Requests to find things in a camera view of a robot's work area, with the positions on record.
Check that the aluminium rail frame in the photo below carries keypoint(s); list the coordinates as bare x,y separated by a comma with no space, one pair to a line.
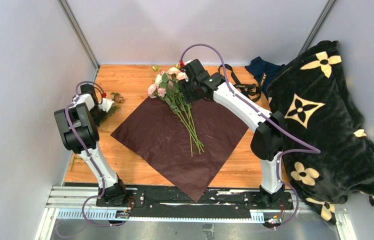
73,212

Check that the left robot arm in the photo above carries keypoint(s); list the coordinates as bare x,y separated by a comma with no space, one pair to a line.
77,125

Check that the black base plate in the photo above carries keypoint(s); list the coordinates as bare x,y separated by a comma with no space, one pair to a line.
159,201

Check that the dark red wrapping paper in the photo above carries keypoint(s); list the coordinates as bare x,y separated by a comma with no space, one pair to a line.
156,134

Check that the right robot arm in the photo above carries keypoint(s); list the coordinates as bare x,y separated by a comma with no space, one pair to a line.
267,141

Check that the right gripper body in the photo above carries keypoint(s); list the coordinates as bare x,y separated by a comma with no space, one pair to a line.
189,91

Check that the dark blue cloth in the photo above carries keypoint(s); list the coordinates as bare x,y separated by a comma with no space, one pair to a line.
264,72

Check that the black blanket with cream flowers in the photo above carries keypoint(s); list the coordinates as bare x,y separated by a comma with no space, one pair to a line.
330,155

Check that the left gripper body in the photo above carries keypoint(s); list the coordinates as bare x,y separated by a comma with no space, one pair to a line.
98,115

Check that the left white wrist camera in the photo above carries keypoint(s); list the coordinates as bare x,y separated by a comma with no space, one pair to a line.
106,104

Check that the fake flower bunch with leaves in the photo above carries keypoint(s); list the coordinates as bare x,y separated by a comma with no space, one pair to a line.
116,100

